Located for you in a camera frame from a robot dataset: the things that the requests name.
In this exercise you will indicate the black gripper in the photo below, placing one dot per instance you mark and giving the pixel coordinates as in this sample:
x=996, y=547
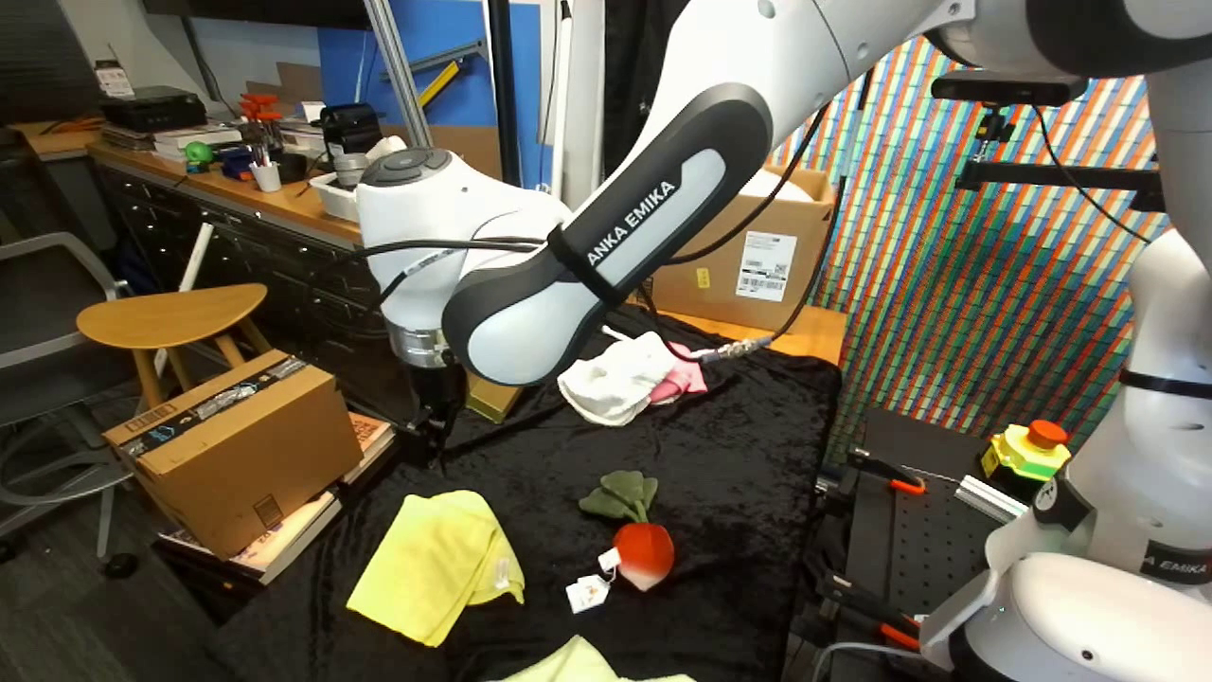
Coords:
x=442, y=389

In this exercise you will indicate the bright yellow cloth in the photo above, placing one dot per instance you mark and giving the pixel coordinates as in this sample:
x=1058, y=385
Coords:
x=429, y=573

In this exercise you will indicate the white cloth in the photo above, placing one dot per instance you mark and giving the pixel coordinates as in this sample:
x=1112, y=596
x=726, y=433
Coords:
x=617, y=379

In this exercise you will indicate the red plush radish toy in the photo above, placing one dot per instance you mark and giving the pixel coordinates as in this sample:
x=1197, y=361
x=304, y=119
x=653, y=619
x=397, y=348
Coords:
x=646, y=552

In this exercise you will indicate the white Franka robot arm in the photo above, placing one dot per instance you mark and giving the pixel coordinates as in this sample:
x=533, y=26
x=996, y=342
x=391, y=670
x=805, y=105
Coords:
x=631, y=228

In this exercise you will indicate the cardboard box with black tape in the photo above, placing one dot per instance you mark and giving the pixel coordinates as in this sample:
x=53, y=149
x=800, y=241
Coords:
x=252, y=468

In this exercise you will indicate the white plastic tray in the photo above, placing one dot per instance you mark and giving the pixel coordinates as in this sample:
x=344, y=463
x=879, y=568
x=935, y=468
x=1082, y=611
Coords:
x=332, y=197

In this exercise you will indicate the wooden top workbench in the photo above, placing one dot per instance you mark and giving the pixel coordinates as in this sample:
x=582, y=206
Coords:
x=252, y=251

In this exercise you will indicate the pale yellow cloth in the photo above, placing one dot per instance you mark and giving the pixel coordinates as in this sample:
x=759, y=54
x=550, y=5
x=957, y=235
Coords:
x=568, y=664

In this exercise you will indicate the wooden stool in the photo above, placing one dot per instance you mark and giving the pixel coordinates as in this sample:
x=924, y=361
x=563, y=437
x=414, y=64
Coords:
x=172, y=316

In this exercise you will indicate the open cardboard box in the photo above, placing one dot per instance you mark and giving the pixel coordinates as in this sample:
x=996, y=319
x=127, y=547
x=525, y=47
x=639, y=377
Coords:
x=704, y=285

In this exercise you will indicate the black velvet tablecloth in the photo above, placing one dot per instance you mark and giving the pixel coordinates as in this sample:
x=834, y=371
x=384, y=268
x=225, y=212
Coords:
x=745, y=506

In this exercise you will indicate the white cup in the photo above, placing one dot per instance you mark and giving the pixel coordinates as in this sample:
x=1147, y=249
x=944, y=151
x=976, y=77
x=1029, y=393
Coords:
x=266, y=177

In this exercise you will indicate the black microscope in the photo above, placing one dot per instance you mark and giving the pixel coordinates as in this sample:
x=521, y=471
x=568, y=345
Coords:
x=350, y=135

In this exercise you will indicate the black vertical pole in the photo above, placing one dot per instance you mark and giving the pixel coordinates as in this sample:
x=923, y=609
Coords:
x=505, y=88

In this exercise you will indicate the yellow tool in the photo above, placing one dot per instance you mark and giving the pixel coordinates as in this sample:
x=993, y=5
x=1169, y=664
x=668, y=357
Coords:
x=437, y=81

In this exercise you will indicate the green ball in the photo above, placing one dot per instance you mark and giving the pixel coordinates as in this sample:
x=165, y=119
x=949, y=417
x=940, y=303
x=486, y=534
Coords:
x=197, y=158

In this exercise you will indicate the red flower ornament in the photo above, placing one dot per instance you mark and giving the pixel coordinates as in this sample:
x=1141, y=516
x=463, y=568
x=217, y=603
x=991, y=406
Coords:
x=260, y=108

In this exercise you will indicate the silver metal pole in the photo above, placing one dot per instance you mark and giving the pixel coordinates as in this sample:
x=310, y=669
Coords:
x=396, y=60

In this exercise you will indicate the black curtain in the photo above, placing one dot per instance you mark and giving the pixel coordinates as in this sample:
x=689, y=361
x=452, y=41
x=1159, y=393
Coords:
x=625, y=77

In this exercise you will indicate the black case on bench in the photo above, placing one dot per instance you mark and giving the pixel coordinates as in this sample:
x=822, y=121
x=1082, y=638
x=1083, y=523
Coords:
x=153, y=108

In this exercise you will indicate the gray office chair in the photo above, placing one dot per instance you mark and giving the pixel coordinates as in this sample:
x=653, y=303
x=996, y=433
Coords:
x=41, y=241

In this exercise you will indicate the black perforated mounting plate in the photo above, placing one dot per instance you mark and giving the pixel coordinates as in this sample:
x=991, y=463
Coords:
x=909, y=556

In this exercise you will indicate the silver metal bar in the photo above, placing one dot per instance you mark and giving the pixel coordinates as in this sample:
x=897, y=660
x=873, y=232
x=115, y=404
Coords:
x=991, y=496

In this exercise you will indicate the colourful patterned panel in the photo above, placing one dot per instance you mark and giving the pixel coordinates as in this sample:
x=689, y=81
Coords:
x=1007, y=328

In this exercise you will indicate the yellow emergency stop button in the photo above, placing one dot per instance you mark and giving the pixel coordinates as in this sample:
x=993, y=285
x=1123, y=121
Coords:
x=1024, y=457

